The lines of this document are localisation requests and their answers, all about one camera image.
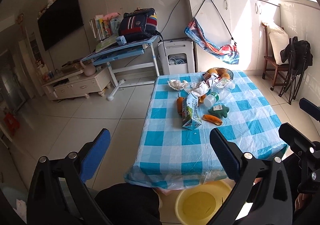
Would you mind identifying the wooden chair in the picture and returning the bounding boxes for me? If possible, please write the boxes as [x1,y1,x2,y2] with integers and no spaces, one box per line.
[261,23,289,91]

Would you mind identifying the pink kettlebell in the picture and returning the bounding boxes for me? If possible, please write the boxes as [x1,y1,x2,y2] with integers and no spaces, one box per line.
[80,60,96,76]

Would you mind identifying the green plush toy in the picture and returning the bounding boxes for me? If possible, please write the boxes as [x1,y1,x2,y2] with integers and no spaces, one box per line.
[208,104,229,119]

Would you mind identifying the orange peel piece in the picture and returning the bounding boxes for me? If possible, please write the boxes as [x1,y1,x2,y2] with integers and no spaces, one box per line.
[198,94,206,106]
[202,114,223,126]

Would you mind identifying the clear plastic water bottle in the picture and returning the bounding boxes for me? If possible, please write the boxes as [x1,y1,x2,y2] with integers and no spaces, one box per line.
[203,85,232,108]

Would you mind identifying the blue checkered tablecloth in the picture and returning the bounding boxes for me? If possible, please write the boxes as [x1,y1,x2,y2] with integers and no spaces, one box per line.
[124,70,287,190]

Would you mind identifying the orange carrot plush toy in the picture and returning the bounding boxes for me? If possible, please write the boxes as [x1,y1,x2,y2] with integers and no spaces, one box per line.
[176,96,184,116]

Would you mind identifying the yellow plastic trash basin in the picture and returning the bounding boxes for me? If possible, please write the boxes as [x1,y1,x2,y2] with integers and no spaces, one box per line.
[175,180,232,224]

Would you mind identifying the white tv cabinet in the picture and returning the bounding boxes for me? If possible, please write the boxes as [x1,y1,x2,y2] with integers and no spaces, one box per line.
[42,67,111,100]

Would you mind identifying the red white snack bag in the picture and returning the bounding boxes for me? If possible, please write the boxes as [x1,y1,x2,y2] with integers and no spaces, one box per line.
[203,73,220,88]

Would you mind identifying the white wall cabinet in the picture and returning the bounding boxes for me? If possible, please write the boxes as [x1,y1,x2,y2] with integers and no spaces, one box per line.
[187,0,281,75]

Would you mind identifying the black folding chair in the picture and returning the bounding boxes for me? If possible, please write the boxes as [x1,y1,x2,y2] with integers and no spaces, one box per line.
[279,36,313,105]

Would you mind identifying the white air purifier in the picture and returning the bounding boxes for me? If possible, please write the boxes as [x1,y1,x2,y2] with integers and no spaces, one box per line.
[158,38,195,75]

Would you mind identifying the white tissue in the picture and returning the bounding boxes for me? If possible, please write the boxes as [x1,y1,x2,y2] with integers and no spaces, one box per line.
[185,81,209,98]

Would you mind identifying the dark striped backpack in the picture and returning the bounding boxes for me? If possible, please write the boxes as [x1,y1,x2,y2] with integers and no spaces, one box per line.
[118,8,161,43]

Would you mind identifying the row of books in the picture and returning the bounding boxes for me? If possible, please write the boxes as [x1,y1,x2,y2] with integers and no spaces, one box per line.
[89,12,120,41]

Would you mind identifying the colourful hanging kite bag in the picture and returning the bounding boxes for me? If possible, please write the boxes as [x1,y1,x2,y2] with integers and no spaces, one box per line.
[184,0,240,64]

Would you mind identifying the white paper wrapper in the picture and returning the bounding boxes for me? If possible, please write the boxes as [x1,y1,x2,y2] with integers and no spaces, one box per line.
[168,79,189,91]

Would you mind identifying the clear plastic food box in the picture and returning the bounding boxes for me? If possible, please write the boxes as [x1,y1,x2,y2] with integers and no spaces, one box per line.
[215,77,235,90]

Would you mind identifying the white cushion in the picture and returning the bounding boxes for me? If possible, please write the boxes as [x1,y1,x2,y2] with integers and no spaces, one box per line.
[261,22,289,65]

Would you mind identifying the blue study desk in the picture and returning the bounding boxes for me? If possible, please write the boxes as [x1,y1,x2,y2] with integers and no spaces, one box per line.
[80,35,160,101]

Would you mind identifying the black wall television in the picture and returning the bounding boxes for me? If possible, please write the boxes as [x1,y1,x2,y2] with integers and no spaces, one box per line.
[37,0,84,50]

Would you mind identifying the blue white milk carton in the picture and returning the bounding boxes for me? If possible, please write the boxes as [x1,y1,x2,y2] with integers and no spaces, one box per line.
[182,93,202,130]

